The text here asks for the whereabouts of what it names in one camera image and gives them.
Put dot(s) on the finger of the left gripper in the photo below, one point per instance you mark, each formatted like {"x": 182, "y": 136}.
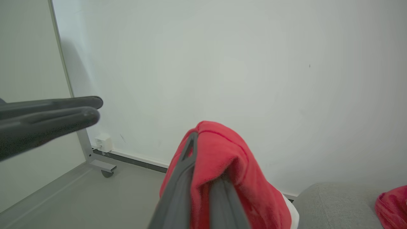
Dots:
{"x": 47, "y": 105}
{"x": 47, "y": 127}

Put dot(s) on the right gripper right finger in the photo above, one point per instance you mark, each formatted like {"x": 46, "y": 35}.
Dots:
{"x": 224, "y": 210}

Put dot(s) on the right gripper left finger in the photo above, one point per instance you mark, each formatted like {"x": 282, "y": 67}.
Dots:
{"x": 176, "y": 197}

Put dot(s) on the red white-striped garment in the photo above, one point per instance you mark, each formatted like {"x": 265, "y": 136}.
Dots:
{"x": 222, "y": 152}

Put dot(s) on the red shirt with white trim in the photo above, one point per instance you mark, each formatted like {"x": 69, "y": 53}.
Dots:
{"x": 392, "y": 206}

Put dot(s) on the black caster wheel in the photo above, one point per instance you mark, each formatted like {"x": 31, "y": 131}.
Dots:
{"x": 107, "y": 173}

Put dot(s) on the grey fabric sofa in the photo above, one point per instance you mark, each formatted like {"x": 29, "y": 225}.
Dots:
{"x": 334, "y": 206}

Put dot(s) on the white wall outlet box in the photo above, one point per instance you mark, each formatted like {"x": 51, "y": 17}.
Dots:
{"x": 103, "y": 143}

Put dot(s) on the white partition with grey frame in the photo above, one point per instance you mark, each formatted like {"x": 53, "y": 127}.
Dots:
{"x": 19, "y": 47}

